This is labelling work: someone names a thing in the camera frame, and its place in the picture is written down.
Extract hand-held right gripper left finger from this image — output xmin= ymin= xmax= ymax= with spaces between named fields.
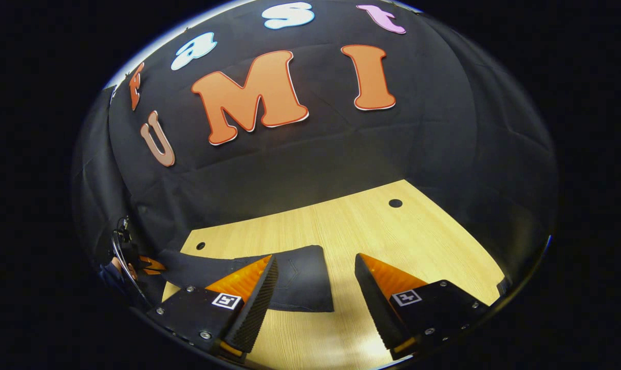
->
xmin=146 ymin=254 xmax=280 ymax=360

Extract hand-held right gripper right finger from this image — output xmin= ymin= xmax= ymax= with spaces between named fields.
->
xmin=354 ymin=252 xmax=492 ymax=361

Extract dark grey jeans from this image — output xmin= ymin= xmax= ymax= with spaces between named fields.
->
xmin=159 ymin=245 xmax=335 ymax=313

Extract black backdrop cloth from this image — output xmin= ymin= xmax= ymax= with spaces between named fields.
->
xmin=71 ymin=0 xmax=558 ymax=309

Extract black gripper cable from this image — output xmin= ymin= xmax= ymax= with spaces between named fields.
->
xmin=111 ymin=229 xmax=149 ymax=304

